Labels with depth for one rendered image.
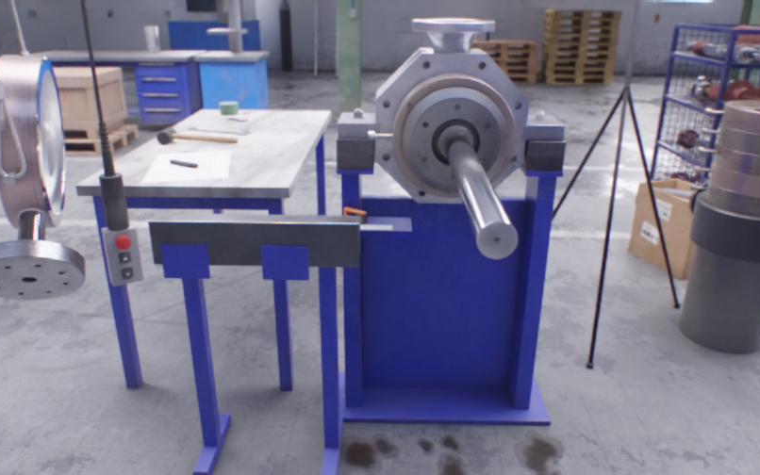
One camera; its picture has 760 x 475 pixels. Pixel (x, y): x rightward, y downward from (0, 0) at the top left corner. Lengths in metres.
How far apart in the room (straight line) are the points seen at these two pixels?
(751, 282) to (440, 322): 1.39
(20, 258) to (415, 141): 1.07
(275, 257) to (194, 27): 10.91
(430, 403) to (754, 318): 1.52
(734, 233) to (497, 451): 1.38
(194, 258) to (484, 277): 1.04
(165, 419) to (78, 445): 0.30
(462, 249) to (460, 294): 0.18
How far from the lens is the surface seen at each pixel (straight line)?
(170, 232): 1.88
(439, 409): 2.41
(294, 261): 1.81
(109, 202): 1.35
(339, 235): 1.77
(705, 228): 2.98
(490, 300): 2.33
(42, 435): 2.60
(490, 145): 1.83
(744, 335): 3.16
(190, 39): 12.62
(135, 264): 1.41
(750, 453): 2.60
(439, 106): 1.79
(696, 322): 3.16
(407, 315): 2.33
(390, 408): 2.40
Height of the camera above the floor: 1.48
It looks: 22 degrees down
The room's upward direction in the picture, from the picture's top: straight up
